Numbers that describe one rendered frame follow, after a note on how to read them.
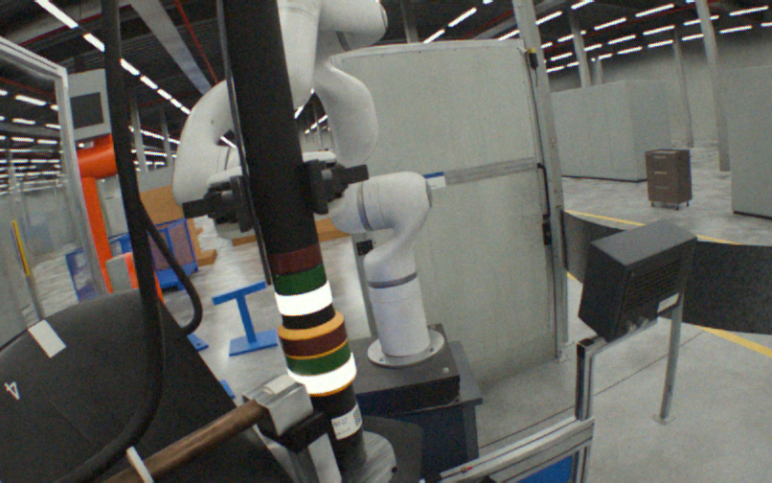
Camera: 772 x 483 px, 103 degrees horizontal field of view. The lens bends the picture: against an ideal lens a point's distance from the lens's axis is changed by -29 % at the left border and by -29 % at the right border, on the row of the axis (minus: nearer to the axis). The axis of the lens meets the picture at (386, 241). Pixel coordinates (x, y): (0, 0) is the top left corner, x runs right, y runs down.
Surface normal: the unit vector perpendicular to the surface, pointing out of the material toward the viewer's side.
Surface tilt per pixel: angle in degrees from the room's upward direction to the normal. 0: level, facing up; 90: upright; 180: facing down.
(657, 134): 90
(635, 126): 90
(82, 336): 39
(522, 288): 90
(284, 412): 90
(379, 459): 0
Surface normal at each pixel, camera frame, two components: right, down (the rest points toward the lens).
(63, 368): 0.44, -0.74
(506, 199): 0.28, 0.17
